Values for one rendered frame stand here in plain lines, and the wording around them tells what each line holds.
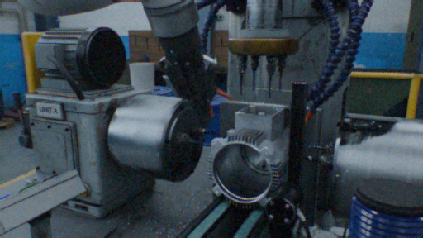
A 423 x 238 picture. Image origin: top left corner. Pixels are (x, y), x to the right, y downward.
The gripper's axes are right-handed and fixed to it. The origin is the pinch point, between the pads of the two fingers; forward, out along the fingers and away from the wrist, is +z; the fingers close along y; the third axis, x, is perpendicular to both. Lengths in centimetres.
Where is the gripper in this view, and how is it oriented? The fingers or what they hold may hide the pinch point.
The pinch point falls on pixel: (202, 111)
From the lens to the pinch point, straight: 76.1
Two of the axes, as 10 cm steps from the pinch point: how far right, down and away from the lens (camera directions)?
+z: 2.2, 7.4, 6.3
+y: -8.9, -1.1, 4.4
